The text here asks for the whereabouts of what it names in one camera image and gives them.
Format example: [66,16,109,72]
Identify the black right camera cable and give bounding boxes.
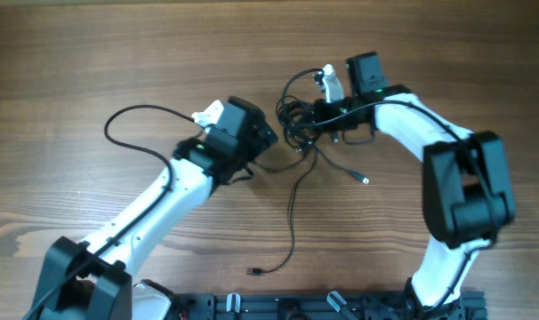
[280,67,497,312]

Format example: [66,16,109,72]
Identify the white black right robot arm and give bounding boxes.
[313,52,516,319]

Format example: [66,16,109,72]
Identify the black left camera cable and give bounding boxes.
[22,104,206,320]

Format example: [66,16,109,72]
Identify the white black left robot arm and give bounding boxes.
[25,97,278,319]

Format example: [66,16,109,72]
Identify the black camera cable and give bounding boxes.
[22,104,206,320]
[280,67,497,312]

